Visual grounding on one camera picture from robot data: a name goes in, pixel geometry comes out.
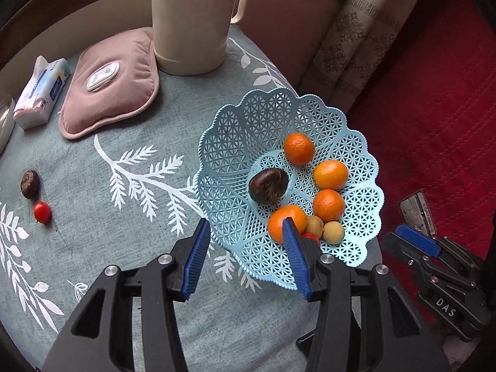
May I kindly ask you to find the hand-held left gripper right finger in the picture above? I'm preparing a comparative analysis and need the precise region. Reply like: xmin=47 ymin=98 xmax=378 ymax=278
xmin=282 ymin=218 xmax=452 ymax=372

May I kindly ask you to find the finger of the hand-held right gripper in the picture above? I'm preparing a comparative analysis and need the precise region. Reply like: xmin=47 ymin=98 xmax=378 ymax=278
xmin=394 ymin=224 xmax=443 ymax=259
xmin=381 ymin=232 xmax=424 ymax=271

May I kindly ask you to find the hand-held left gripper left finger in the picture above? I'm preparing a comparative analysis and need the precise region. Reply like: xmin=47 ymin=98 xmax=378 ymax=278
xmin=42 ymin=218 xmax=212 ymax=372

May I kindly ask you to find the small yellow longan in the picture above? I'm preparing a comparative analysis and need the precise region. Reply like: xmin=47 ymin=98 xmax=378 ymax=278
xmin=306 ymin=216 xmax=324 ymax=239
xmin=322 ymin=221 xmax=345 ymax=246

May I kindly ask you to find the orange mandarin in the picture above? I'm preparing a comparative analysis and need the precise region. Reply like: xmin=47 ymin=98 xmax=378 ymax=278
xmin=312 ymin=189 xmax=346 ymax=222
xmin=267 ymin=205 xmax=308 ymax=244
xmin=313 ymin=160 xmax=349 ymax=191
xmin=284 ymin=132 xmax=316 ymax=166

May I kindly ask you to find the dark brown water chestnut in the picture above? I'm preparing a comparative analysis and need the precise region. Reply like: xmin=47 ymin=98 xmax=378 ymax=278
xmin=248 ymin=168 xmax=289 ymax=205
xmin=20 ymin=169 xmax=40 ymax=200

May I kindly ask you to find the light blue lattice basket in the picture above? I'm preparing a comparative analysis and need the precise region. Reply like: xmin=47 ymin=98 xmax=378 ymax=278
xmin=193 ymin=88 xmax=385 ymax=291

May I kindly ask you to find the small grey metal object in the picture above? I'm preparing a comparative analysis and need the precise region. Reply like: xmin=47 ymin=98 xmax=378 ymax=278
xmin=399 ymin=192 xmax=436 ymax=238

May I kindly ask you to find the grey leaf-print tablecloth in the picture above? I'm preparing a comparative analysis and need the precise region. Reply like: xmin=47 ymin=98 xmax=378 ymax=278
xmin=0 ymin=37 xmax=384 ymax=372

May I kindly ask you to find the red quilted blanket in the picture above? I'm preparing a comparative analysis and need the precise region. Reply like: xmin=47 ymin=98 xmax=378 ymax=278
xmin=347 ymin=0 xmax=496 ymax=258

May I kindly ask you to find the pink hot water bag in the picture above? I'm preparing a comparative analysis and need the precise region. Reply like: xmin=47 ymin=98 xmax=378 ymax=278
xmin=59 ymin=27 xmax=160 ymax=140

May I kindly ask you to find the beige patterned curtain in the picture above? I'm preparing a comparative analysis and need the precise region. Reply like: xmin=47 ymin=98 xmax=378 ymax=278
xmin=298 ymin=0 xmax=431 ymax=113

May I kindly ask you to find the white tissue pack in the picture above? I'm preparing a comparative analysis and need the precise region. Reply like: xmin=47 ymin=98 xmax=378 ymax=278
xmin=13 ymin=56 xmax=70 ymax=130

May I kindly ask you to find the brown sofa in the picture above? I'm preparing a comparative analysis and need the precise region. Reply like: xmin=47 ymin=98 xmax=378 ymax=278
xmin=0 ymin=0 xmax=363 ymax=97

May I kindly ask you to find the clear glass cup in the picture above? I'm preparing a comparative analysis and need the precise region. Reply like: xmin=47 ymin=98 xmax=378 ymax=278
xmin=0 ymin=93 xmax=16 ymax=156

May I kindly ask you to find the cream thermos jug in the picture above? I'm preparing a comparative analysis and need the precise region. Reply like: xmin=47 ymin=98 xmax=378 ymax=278
xmin=150 ymin=0 xmax=252 ymax=76

